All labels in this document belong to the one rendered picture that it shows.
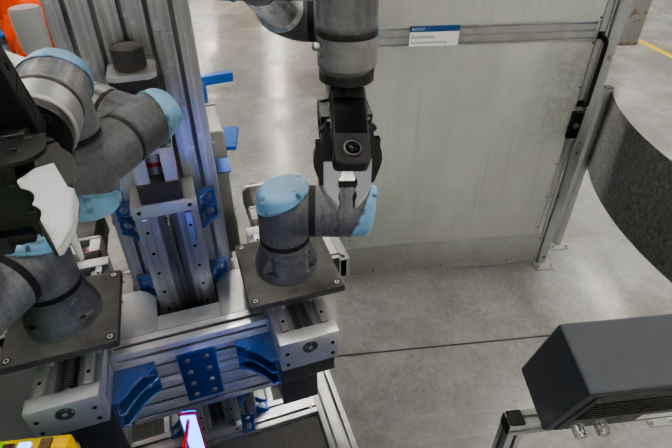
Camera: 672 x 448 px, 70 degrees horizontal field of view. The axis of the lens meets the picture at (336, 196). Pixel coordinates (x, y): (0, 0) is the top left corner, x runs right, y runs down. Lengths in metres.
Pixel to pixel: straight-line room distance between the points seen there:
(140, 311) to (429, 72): 1.42
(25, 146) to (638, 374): 0.81
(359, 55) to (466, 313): 2.07
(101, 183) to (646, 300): 2.71
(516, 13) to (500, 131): 0.52
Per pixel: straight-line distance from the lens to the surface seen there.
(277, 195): 1.03
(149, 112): 0.71
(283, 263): 1.11
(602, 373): 0.84
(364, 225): 1.04
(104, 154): 0.63
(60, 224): 0.35
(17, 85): 0.45
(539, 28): 2.20
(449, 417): 2.19
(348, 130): 0.60
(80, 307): 1.16
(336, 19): 0.58
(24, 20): 4.01
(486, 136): 2.31
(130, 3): 1.02
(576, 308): 2.77
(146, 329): 1.25
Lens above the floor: 1.85
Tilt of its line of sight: 35 degrees down
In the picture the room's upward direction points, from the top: straight up
